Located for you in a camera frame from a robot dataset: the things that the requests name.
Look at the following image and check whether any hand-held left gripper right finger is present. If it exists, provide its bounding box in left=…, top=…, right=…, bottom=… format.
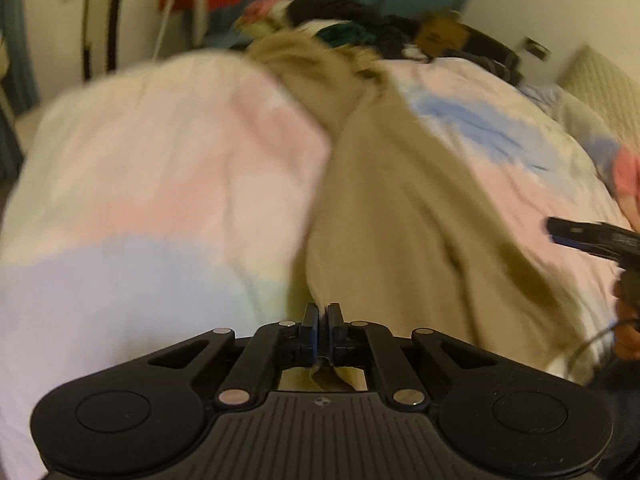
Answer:
left=327, top=302, right=502, bottom=408

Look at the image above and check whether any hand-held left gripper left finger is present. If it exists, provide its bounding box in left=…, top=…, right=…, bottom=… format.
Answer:
left=149, top=302, right=320, bottom=408

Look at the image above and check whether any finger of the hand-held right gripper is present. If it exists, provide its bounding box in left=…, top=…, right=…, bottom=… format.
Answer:
left=546, top=216, right=616, bottom=241
left=552, top=236, right=623, bottom=262

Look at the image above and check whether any tan garment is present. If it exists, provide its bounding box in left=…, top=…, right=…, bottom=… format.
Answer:
left=247, top=29, right=598, bottom=391

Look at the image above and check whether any pile of mixed clothes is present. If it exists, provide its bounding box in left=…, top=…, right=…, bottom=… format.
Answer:
left=234, top=0, right=441, bottom=63

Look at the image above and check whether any person's right hand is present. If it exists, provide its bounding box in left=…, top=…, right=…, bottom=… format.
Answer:
left=612, top=277, right=640, bottom=362

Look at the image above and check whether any black sofa chair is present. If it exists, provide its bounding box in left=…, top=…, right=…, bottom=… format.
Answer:
left=450, top=27, right=526, bottom=86

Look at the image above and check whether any pastel tie-dye blanket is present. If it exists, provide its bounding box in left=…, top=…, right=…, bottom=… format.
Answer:
left=0, top=52, right=633, bottom=478

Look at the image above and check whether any brown paper bag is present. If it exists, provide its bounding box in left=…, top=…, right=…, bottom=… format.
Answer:
left=414, top=9, right=473, bottom=60

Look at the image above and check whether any garment steamer stand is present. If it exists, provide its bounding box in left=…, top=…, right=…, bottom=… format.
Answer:
left=150, top=0, right=213, bottom=61

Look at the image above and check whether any black and white folded stand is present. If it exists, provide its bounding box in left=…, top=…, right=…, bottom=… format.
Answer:
left=77, top=0, right=131, bottom=81

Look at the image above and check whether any black cable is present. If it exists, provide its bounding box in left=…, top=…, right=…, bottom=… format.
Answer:
left=567, top=317, right=640, bottom=386

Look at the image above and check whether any wall socket with charger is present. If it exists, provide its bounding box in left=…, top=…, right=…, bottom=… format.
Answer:
left=522, top=37, right=551, bottom=61

